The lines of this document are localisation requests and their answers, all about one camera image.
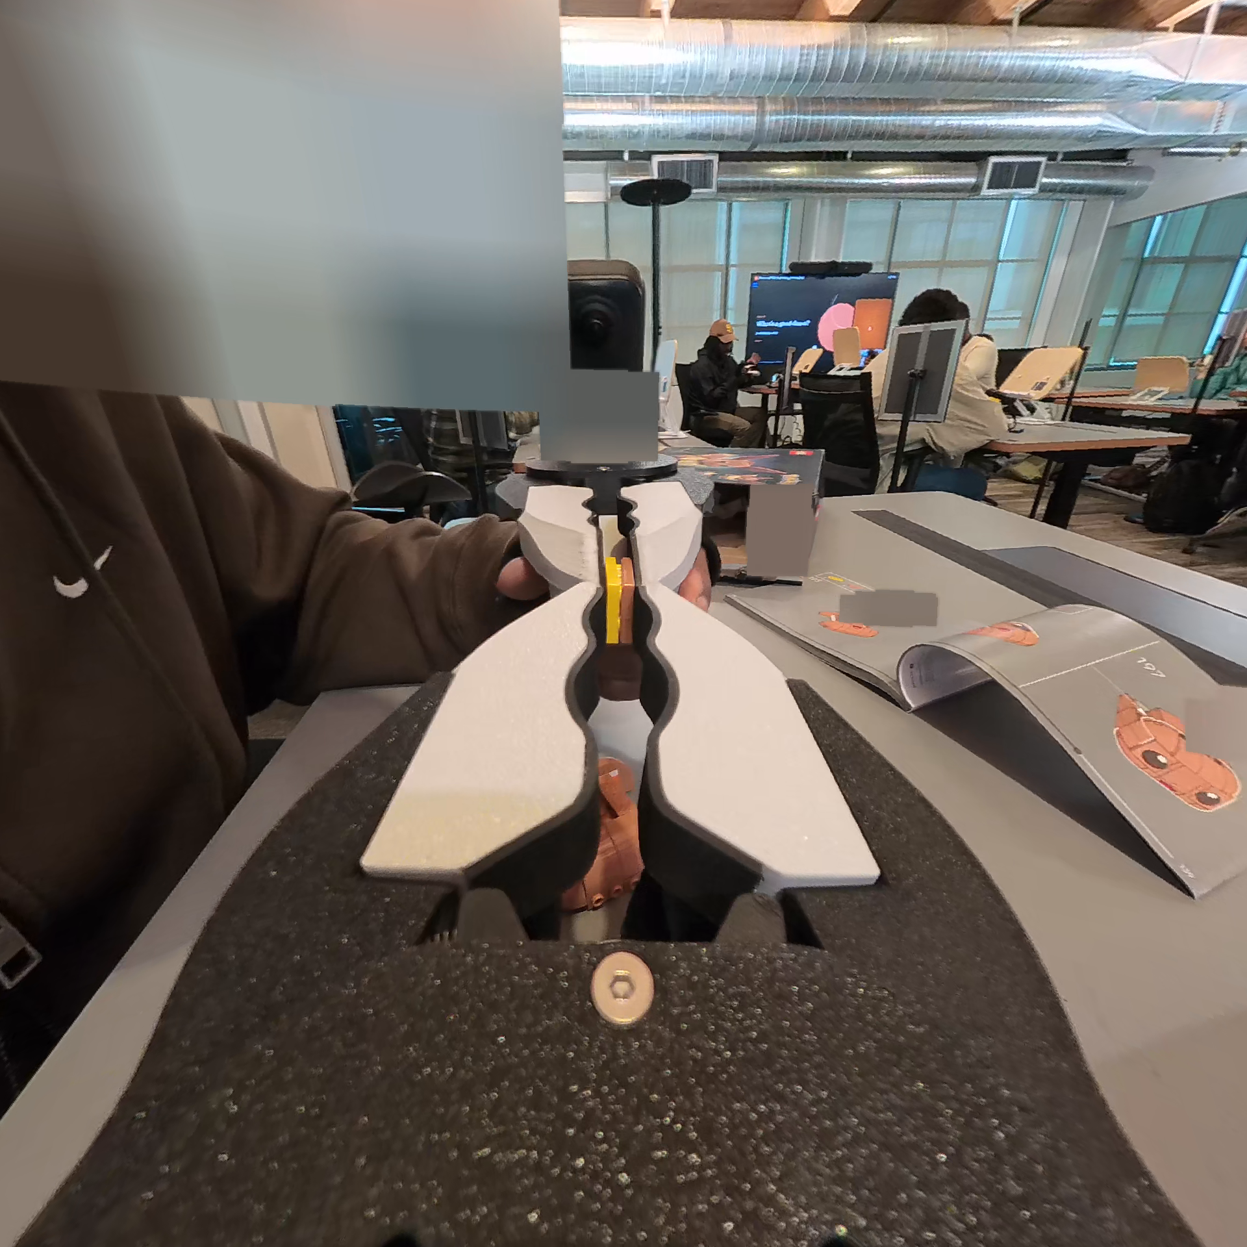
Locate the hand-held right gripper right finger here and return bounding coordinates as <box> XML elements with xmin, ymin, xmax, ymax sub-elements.
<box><xmin>639</xmin><ymin>582</ymin><xmax>881</xmax><ymax>895</ymax></box>

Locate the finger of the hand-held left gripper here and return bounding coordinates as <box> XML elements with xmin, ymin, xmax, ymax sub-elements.
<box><xmin>623</xmin><ymin>479</ymin><xmax>706</xmax><ymax>595</ymax></box>
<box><xmin>515</xmin><ymin>482</ymin><xmax>619</xmax><ymax>595</ymax></box>

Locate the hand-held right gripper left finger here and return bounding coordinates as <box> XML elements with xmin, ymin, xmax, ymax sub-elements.
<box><xmin>360</xmin><ymin>579</ymin><xmax>601</xmax><ymax>883</ymax></box>

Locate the brown lego assembly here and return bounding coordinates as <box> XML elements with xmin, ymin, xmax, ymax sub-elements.
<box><xmin>561</xmin><ymin>757</ymin><xmax>645</xmax><ymax>913</ymax></box>

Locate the person's left forearm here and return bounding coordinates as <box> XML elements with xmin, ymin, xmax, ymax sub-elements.
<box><xmin>234</xmin><ymin>488</ymin><xmax>526</xmax><ymax>718</ymax></box>

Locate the printed lego set box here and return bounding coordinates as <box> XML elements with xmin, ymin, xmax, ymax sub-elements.
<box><xmin>659</xmin><ymin>445</ymin><xmax>826</xmax><ymax>582</ymax></box>

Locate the lego instruction booklet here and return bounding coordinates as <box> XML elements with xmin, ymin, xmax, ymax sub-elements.
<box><xmin>725</xmin><ymin>570</ymin><xmax>1247</xmax><ymax>899</ymax></box>

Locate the person's left hand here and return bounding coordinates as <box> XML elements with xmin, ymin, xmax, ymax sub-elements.
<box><xmin>495</xmin><ymin>552</ymin><xmax>714</xmax><ymax>611</ymax></box>

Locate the black floor lamp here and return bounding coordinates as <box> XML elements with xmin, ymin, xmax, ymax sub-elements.
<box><xmin>620</xmin><ymin>178</ymin><xmax>694</xmax><ymax>371</ymax></box>

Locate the brown hooded jacket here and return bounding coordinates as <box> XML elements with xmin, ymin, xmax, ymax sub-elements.
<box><xmin>0</xmin><ymin>380</ymin><xmax>390</xmax><ymax>1116</ymax></box>

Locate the dark office desk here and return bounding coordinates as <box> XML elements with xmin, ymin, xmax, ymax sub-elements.
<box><xmin>984</xmin><ymin>417</ymin><xmax>1193</xmax><ymax>530</ymax></box>

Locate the wall display screen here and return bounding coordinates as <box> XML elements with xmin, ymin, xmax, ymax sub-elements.
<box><xmin>746</xmin><ymin>271</ymin><xmax>901</xmax><ymax>383</ymax></box>

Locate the silver ventilation duct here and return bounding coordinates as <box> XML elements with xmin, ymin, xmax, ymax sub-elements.
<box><xmin>561</xmin><ymin>20</ymin><xmax>1247</xmax><ymax>200</ymax></box>

